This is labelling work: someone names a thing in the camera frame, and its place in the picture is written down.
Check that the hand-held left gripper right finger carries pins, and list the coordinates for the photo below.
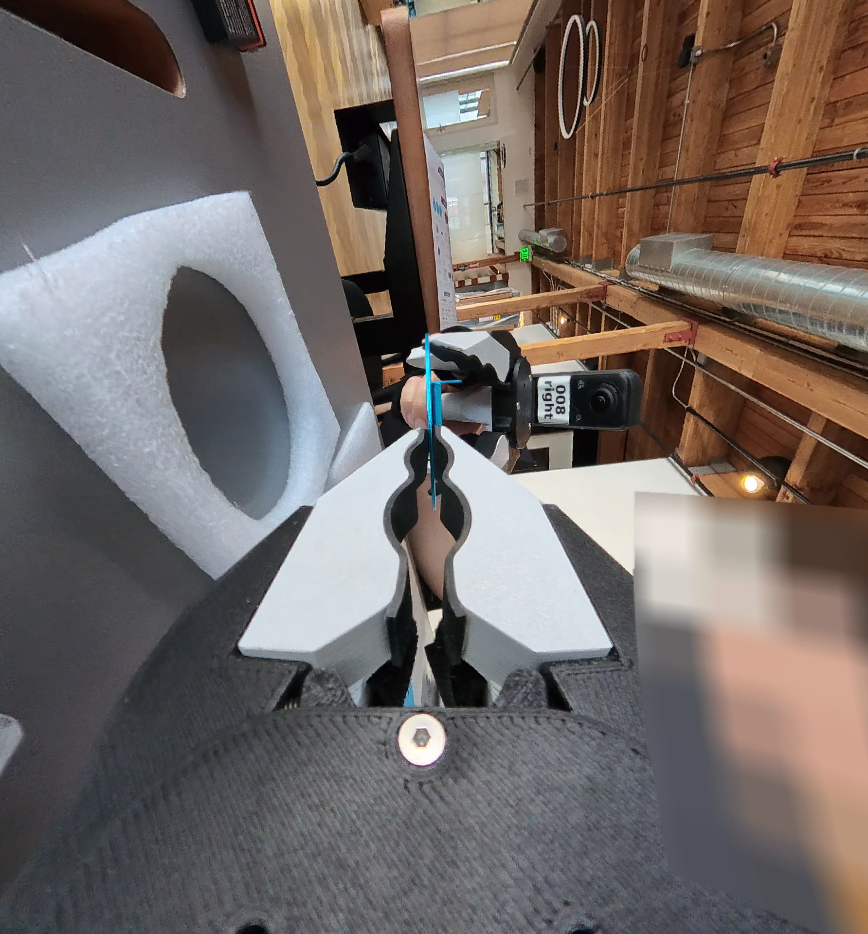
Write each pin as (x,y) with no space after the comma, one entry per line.
(521,584)

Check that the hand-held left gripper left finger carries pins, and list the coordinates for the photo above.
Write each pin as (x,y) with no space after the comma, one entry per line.
(332,584)

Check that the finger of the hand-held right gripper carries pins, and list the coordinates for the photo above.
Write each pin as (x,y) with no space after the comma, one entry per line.
(470,408)
(478,350)

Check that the small blue disc with bracket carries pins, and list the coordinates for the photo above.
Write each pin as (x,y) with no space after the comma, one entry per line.
(434,412)

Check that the person's right forearm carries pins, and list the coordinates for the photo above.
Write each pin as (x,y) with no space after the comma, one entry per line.
(427,554)

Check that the grey desk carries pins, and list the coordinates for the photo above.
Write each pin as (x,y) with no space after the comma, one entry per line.
(76,146)

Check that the person's right hand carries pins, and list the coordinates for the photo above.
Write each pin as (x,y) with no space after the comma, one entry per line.
(414,412)

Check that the white table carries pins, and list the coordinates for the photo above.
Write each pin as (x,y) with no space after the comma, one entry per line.
(587,511)

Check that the white poster board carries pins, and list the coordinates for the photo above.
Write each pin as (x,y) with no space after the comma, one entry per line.
(440,241)

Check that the black partition panel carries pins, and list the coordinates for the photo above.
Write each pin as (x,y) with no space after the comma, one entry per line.
(403,255)

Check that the small grey cylinder fixture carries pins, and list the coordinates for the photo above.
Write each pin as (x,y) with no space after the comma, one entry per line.
(547,239)

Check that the black monitor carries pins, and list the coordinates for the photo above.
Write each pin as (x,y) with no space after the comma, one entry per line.
(365,160)

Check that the glowing ceiling lamp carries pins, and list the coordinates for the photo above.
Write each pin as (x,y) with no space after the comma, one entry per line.
(751,483)

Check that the white foam block round hole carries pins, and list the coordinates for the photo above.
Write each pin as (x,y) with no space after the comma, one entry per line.
(76,328)

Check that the black ceiling pipe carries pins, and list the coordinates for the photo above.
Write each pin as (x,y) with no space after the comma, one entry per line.
(806,162)

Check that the black box orange edge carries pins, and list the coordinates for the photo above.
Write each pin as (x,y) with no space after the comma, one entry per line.
(233,18)

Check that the wooden post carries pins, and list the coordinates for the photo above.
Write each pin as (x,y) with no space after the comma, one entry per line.
(408,87)

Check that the silver ventilation duct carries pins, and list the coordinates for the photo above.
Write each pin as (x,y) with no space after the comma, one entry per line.
(770,292)

